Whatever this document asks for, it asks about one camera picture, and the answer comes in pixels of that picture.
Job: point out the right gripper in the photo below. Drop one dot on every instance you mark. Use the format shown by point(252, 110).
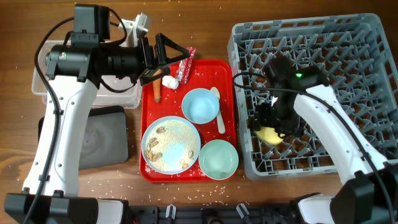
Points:
point(277, 121)

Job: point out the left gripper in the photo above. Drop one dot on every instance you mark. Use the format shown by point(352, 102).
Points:
point(160, 61)

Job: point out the orange carrot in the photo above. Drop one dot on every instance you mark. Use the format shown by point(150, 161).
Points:
point(156, 89)

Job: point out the white tissue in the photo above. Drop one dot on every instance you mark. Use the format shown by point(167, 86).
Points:
point(170, 82)

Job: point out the red foil wrapper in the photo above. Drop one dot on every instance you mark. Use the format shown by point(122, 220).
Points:
point(184, 66)

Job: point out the yellow cup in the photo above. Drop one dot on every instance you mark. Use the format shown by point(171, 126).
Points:
point(268, 135)

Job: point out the light blue bowl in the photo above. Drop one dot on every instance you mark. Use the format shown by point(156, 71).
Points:
point(200, 106)

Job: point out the white plastic spoon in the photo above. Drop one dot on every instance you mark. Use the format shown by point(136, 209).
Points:
point(219, 118)

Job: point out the green bowl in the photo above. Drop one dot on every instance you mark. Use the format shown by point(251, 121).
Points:
point(218, 159)

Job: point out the light blue plate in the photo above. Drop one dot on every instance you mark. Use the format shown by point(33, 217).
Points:
point(170, 121)

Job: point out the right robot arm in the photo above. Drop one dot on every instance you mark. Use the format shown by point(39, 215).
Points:
point(369, 191)

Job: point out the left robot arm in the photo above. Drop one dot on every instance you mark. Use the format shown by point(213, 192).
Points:
point(74, 73)

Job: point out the grey dishwasher rack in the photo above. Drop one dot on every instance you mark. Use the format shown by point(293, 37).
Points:
point(354, 54)

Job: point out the red serving tray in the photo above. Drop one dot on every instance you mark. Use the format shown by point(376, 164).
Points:
point(203, 74)

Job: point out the peanut shells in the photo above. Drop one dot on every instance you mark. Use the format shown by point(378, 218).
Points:
point(171, 148)

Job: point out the black tray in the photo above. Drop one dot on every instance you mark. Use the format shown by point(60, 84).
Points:
point(85, 139)

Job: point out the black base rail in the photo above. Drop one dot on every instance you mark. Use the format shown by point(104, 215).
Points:
point(266, 214)

